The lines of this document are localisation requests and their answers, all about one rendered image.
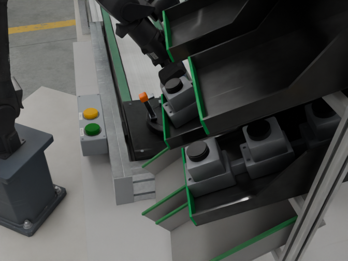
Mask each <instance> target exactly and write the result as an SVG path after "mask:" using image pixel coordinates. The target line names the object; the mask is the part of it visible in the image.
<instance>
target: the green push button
mask: <svg viewBox="0 0 348 261"><path fill-rule="evenodd" d="M85 132H86V133H87V134H88V135H96V134H98V133H99V132H100V126H99V125H98V124H96V123H90V124H88V125H86V127H85Z"/></svg>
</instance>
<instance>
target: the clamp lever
mask: <svg viewBox="0 0 348 261"><path fill-rule="evenodd" d="M153 98H155V97H154V94H153V93H152V94H150V95H147V94H146V92H143V93H140V94H139V99H140V100H141V102H142V103H144V105H145V106H146V108H147V110H148V112H149V114H150V116H151V117H154V116H155V113H154V111H153V109H152V107H151V105H150V103H149V100H151V99H153Z"/></svg>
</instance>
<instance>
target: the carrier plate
mask: <svg viewBox="0 0 348 261"><path fill-rule="evenodd" d="M158 100H161V97H159V98H153V99H151V100H149V103H150V105H151V107H152V106H154V105H156V104H158ZM123 109H124V114H125V118H126V123H127V127H128V132H129V136H130V140H131V144H132V148H133V153H134V157H135V161H140V160H148V159H151V158H153V157H154V156H156V155H157V154H159V153H160V152H161V151H163V150H164V149H165V148H167V145H166V143H165V142H164V138H163V137H161V136H158V135H156V134H154V133H153V132H151V131H150V130H149V129H148V127H147V124H146V114H147V112H148V110H147V108H146V106H145V105H144V103H142V102H141V100H131V101H123Z"/></svg>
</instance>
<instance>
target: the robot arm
mask: <svg viewBox="0 0 348 261"><path fill-rule="evenodd" d="M7 2H8V0H0V158H1V159H3V160H6V159H8V158H9V157H10V156H11V155H12V154H13V153H15V151H16V150H17V149H18V148H20V147H21V146H22V145H23V144H24V143H25V142H26V140H25V139H23V138H20V137H19V135H18V132H17V131H16V129H15V119H16V118H18V117H19V115H20V111H21V110H20V108H22V109H24V107H23V105H22V96H23V90H22V89H21V87H20V85H19V84H18V82H17V80H16V79H15V77H14V76H13V77H11V73H10V55H9V36H8V16H7V8H8V7H7ZM96 2H97V3H98V4H99V5H100V6H101V7H102V8H103V9H104V10H105V11H106V12H107V13H109V14H110V15H111V16H113V17H114V18H115V19H116V20H118V21H119V22H120V23H116V31H115V34H116V35H118V36H119V37H120V38H124V37H125V35H126V34H128V35H129V36H130V37H131V38H132V39H133V41H134V42H135V43H136V44H137V45H138V46H139V47H140V48H141V51H142V53H143V54H144V55H145V54H146V55H147V56H148V57H149V58H150V59H151V61H152V63H153V65H154V66H157V65H158V64H160V65H161V68H163V69H161V70H160V71H159V72H158V76H159V79H160V81H161V83H162V84H163V86H165V84H166V83H167V82H168V81H169V80H170V79H173V78H180V77H182V76H184V74H185V73H186V68H185V66H184V64H183V62H182V61H181V62H178V63H176V64H173V62H172V61H171V59H170V57H169V55H168V53H167V50H166V41H165V32H164V31H163V29H160V30H159V29H158V28H156V27H155V26H154V24H153V23H152V22H151V21H150V20H149V18H148V16H149V17H150V18H151V19H152V20H153V21H155V22H156V21H157V20H159V21H160V22H161V23H162V22H163V13H162V11H163V10H165V9H168V8H170V7H172V6H174V5H177V4H179V3H180V1H179V0H96Z"/></svg>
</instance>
